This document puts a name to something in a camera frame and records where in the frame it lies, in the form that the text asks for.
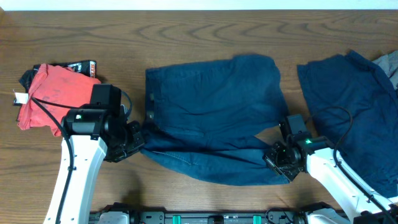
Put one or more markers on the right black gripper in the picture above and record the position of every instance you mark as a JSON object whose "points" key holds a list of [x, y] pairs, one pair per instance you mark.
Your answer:
{"points": [[270, 157]]}

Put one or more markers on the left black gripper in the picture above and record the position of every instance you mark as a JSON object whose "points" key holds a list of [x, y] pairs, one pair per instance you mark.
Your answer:
{"points": [[131, 140]]}

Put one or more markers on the dark blue denim shorts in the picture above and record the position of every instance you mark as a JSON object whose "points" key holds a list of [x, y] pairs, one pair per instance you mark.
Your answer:
{"points": [[203, 118]]}

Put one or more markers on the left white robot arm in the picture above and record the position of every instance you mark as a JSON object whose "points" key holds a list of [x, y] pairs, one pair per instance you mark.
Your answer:
{"points": [[94, 136]]}

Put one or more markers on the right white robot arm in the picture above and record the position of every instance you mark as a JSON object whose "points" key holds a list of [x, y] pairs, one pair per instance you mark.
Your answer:
{"points": [[318, 157]]}

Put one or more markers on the folded black printed garment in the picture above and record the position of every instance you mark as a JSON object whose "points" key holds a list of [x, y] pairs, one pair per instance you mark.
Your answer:
{"points": [[85, 67]]}

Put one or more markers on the folded red t-shirt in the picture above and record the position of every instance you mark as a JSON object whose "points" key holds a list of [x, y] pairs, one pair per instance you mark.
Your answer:
{"points": [[58, 85]]}

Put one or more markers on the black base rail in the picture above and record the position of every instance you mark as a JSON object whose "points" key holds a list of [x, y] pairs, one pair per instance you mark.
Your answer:
{"points": [[124, 213]]}

